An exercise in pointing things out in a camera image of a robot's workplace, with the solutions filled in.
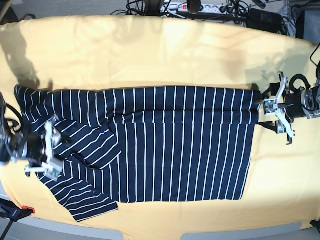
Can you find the navy white striped T-shirt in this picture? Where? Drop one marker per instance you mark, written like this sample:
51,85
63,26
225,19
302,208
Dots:
156,144

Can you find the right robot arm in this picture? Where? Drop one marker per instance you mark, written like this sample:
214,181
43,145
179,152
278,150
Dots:
12,126

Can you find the blue red table clamp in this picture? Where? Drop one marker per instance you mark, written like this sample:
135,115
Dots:
8,210

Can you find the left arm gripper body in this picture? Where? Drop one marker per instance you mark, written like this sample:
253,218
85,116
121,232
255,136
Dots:
296,105

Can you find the black clamp at right corner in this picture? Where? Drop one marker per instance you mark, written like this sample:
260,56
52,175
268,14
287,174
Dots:
315,224

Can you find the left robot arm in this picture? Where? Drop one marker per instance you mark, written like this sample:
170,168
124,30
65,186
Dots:
299,83

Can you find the white power strip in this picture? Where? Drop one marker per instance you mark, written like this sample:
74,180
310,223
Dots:
182,8

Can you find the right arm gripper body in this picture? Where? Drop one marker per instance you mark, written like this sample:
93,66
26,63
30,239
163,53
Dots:
31,148

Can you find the black power adapter brick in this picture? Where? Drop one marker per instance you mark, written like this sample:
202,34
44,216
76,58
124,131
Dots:
263,21

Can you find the yellow table cloth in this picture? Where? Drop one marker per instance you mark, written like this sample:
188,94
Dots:
109,52

